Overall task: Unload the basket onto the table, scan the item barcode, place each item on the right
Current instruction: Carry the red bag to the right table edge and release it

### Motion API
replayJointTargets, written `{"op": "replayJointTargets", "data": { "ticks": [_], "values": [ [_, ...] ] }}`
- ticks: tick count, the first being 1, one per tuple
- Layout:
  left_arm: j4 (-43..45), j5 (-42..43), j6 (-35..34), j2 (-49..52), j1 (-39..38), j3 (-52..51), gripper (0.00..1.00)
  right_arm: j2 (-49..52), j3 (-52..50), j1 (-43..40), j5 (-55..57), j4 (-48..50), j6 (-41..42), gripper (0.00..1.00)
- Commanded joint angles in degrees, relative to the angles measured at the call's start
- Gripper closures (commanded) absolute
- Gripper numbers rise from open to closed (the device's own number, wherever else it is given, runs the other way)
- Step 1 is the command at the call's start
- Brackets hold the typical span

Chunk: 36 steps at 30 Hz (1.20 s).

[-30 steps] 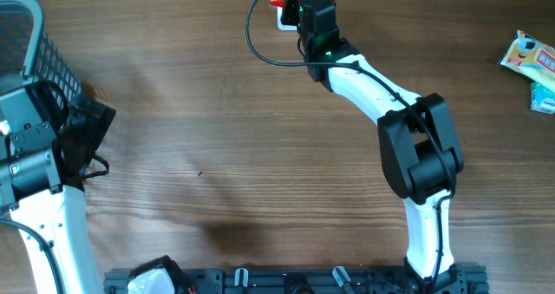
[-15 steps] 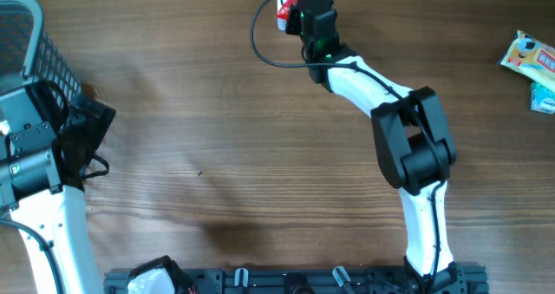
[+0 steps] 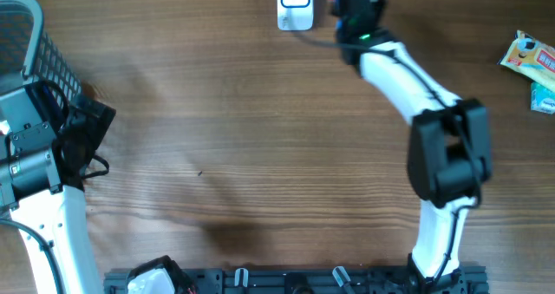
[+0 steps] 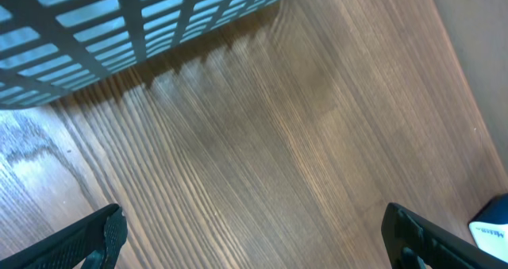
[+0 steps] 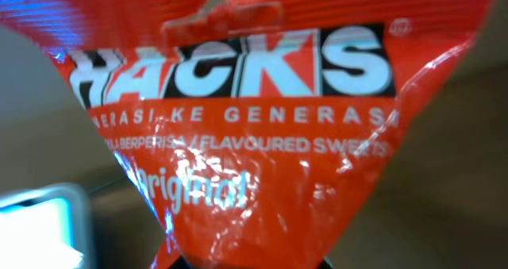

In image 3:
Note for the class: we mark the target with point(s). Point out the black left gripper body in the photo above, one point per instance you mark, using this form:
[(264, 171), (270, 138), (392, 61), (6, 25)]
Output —
[(88, 130)]

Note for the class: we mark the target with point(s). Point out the yellow wet wipes pack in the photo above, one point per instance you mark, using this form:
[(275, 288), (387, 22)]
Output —
[(532, 58)]

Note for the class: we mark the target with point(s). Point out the green tissue pack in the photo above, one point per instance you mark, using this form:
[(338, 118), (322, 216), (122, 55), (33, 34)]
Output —
[(542, 99)]

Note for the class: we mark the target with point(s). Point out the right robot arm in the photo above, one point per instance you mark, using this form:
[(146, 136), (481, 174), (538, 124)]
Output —
[(449, 150)]

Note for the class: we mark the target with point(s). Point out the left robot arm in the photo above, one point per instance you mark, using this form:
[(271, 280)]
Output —
[(44, 161)]

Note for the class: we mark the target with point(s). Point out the white barcode scanner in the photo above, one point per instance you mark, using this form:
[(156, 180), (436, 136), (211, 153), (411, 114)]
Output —
[(295, 15)]

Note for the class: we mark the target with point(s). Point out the grey plastic basket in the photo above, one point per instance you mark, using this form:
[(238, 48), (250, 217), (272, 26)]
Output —
[(28, 54)]

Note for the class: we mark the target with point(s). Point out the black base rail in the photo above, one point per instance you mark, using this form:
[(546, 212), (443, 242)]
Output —
[(373, 280)]

